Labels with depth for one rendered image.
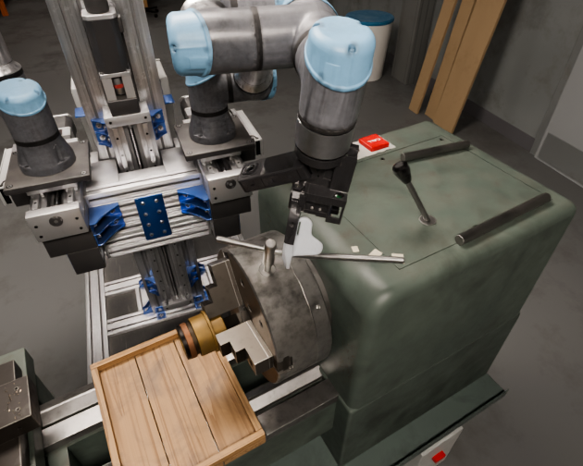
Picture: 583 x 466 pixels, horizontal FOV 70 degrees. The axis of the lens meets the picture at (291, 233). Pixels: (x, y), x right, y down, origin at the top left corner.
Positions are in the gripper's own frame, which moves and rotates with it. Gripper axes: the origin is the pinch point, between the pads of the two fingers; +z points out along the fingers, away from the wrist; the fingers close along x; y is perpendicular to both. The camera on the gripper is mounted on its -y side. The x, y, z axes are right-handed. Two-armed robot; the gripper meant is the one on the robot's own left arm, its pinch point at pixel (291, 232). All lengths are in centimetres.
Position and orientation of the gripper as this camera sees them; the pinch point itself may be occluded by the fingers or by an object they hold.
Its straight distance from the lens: 72.0
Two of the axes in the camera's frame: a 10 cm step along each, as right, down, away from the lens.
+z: -1.0, 6.2, 7.8
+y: 9.8, 2.1, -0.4
